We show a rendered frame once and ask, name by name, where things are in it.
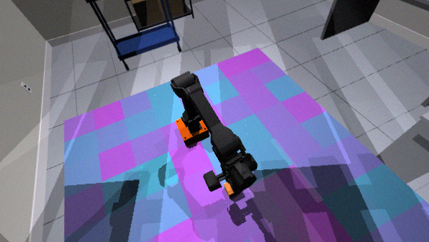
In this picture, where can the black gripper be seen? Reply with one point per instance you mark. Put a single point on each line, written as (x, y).
(213, 181)

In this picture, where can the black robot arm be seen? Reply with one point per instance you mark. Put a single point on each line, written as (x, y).
(225, 143)

